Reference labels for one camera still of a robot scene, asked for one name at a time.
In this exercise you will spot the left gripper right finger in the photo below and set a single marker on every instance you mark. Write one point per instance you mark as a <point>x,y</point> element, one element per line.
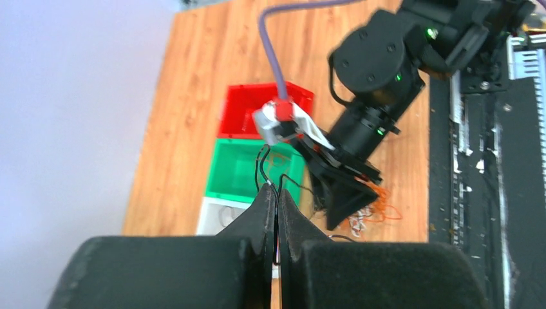
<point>318,272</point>

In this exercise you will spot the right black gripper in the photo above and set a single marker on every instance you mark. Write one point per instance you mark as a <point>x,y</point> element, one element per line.
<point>338,199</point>

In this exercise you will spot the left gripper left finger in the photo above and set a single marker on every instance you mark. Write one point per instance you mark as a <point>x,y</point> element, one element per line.
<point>232,269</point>

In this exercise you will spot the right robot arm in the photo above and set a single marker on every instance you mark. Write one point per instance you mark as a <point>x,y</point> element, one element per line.
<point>380,64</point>

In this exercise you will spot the white plastic bin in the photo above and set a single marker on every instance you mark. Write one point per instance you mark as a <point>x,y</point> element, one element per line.
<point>216,214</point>

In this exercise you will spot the green plastic bin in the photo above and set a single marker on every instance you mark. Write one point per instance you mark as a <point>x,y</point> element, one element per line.
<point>232,173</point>

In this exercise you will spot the red plastic bin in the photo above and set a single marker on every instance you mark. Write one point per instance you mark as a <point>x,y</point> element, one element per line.
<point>243,100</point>

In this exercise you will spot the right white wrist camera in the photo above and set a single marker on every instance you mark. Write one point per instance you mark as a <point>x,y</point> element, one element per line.
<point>273,130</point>

